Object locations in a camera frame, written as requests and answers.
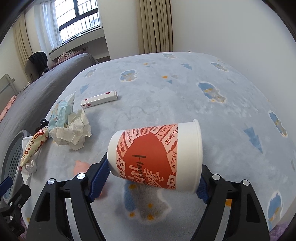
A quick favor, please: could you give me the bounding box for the grey bed headboard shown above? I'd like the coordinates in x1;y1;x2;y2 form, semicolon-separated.
0;74;17;95

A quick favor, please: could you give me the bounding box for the beige left curtain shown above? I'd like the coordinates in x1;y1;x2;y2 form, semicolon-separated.
12;12;33;70

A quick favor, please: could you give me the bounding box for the white paper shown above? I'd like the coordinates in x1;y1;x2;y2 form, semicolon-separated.
49;109;92;151

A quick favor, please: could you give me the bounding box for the pink rubber pig toy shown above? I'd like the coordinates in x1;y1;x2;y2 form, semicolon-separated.
73;160;110;201

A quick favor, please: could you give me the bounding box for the pink storage box with clothes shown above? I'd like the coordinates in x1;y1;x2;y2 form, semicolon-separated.
51;50;83;69

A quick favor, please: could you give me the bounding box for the beige right curtain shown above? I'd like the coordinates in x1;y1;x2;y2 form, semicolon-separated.
136;0;173;54

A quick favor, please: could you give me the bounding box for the grey bed sheet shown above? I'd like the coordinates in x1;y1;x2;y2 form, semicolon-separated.
0;52;99;149

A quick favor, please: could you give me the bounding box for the white playing card box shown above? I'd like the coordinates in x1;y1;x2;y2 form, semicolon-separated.
80;90;118;108

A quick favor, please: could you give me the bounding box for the chair with black garment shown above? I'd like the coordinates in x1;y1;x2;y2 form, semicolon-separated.
25;51;49;83

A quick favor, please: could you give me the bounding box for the black hair tie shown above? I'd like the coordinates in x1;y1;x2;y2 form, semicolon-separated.
34;118;50;133

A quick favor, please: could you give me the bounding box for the white cloth sock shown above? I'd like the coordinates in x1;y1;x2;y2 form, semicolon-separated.
20;135;41;184

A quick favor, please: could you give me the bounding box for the light blue wipes packet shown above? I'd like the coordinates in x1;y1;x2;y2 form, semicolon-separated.
48;92;76;131

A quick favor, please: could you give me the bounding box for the white sheer curtain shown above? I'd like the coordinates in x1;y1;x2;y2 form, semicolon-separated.
34;1;62;54

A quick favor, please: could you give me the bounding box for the red patterned snack wrapper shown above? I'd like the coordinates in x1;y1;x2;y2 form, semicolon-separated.
20;126;49;167

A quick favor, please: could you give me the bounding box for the red white paper cup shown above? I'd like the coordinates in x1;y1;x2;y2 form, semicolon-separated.
107;120;203;193

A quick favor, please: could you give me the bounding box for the window with black frame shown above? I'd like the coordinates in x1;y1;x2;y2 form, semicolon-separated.
55;0;100;43

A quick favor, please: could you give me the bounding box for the light blue patterned blanket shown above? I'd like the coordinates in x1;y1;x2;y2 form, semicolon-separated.
23;53;295;240

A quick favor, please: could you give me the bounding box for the beige curtain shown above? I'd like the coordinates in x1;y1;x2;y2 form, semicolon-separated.
12;12;33;70
136;0;173;54

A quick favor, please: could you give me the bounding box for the grey perforated trash basket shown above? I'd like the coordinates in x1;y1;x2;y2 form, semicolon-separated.
0;129;32;202

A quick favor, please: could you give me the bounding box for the pink cloth on bed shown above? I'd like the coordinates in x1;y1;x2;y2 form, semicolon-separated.
0;95;16;122

